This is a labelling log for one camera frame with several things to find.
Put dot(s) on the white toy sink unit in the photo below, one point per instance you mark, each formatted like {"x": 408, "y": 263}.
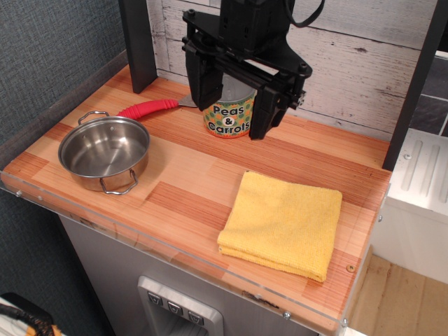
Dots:
{"x": 411, "y": 229}

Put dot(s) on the yellow folded cloth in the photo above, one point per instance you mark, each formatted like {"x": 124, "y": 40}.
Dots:
{"x": 281, "y": 225}

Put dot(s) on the peas and carrots can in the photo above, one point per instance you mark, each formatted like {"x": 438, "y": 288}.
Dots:
{"x": 230, "y": 117}

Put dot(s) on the black orange object corner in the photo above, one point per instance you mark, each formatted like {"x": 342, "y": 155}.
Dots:
{"x": 22, "y": 317}

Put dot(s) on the stainless steel pot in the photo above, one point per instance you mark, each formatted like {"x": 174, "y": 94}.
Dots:
{"x": 105, "y": 153}

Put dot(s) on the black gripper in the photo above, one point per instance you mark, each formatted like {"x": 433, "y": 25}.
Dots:
{"x": 246, "y": 40}

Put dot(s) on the red handled spatula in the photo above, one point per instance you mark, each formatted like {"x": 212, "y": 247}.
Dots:
{"x": 140, "y": 110}

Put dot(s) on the silver dispenser panel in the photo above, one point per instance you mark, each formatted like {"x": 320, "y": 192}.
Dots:
{"x": 170, "y": 312}

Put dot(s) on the clear acrylic edge guard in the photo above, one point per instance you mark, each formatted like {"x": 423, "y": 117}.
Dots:
{"x": 179, "y": 219}

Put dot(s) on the dark left shelf post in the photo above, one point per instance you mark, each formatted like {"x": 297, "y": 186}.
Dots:
{"x": 139, "y": 44}

